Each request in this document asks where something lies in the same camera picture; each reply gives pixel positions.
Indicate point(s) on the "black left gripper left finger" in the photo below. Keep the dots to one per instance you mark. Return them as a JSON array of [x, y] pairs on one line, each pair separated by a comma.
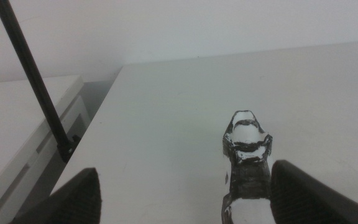
[[79, 202]]

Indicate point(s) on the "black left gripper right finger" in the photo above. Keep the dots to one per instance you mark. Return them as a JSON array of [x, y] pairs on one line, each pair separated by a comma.
[[303, 199]]

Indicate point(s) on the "black and white shoe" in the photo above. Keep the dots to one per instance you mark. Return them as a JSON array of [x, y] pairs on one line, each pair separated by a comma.
[[247, 146]]

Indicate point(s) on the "white side cabinet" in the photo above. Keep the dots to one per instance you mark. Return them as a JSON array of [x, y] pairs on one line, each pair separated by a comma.
[[5, 118]]

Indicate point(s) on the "black camera stand pole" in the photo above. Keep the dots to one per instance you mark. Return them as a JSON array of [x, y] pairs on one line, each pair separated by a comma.
[[30, 67]]

